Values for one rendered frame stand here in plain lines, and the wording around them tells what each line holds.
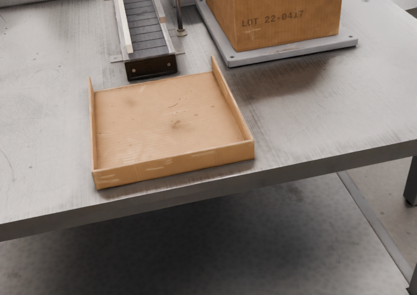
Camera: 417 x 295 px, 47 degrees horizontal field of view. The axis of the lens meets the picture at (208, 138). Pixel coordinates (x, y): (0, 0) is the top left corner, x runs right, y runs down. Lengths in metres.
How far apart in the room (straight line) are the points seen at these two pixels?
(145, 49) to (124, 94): 0.12
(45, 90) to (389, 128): 0.69
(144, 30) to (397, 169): 1.30
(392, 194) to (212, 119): 1.21
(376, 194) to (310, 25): 1.02
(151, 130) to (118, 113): 0.09
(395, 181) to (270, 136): 1.24
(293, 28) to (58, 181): 0.59
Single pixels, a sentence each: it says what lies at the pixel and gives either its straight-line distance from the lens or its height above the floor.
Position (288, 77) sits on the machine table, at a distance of 1.00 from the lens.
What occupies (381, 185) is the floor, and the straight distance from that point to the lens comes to 2.00.
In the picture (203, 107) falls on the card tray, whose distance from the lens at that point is 0.91.
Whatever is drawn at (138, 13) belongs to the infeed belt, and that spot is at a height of 0.88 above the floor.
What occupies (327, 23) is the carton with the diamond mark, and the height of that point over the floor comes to 0.88.
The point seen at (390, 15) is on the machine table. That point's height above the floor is 0.83.
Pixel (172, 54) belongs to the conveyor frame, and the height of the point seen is 0.88.
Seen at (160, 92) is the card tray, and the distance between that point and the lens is 0.97.
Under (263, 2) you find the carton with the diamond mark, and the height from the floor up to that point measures 0.95.
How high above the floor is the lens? 1.35
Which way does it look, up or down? 38 degrees down
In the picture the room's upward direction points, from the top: 5 degrees counter-clockwise
